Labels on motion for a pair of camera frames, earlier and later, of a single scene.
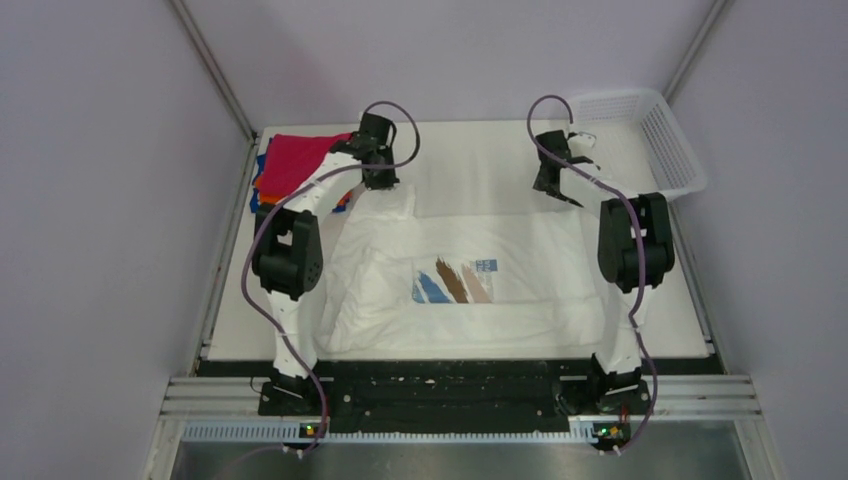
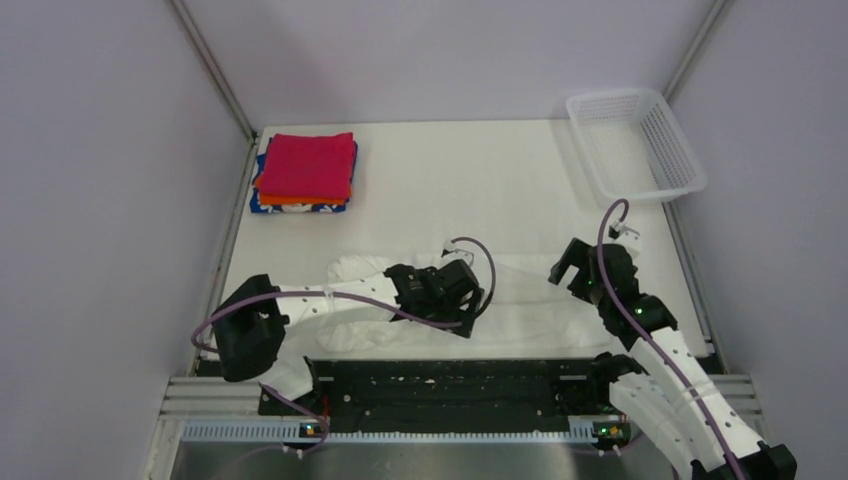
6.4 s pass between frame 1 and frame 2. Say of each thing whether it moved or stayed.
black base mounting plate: stayed
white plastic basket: stayed
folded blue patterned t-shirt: stayed
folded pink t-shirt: stayed
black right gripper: moved
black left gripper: moved
